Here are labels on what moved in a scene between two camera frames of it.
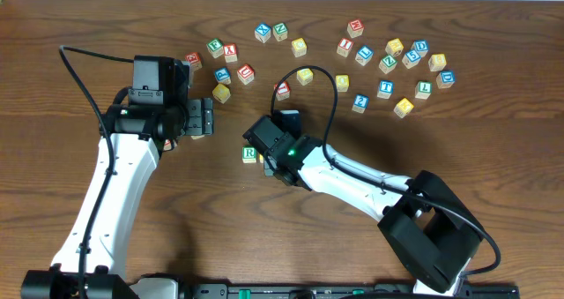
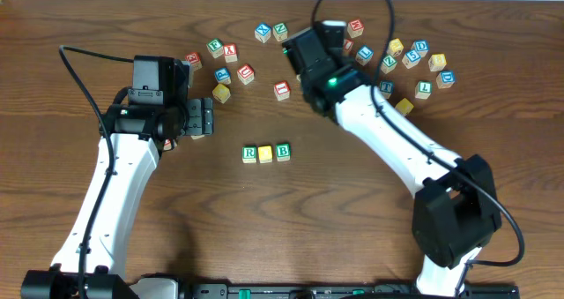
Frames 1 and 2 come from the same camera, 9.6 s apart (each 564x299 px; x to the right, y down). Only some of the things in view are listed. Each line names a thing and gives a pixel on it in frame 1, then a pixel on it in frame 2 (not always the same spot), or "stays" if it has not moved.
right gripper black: x=268 y=163 → x=293 y=53
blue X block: x=263 y=32 stays
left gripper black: x=199 y=116 stays
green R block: x=248 y=154 stays
